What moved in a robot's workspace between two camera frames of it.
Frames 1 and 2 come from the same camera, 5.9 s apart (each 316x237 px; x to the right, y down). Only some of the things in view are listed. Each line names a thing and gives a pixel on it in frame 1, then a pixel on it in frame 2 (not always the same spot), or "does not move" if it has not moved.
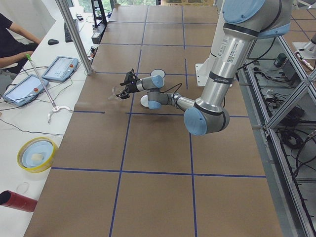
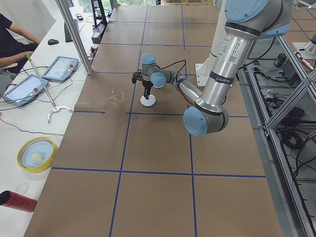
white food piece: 36,156 does not move
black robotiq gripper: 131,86 to 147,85
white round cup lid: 144,100 does not move
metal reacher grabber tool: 56,107 does not move
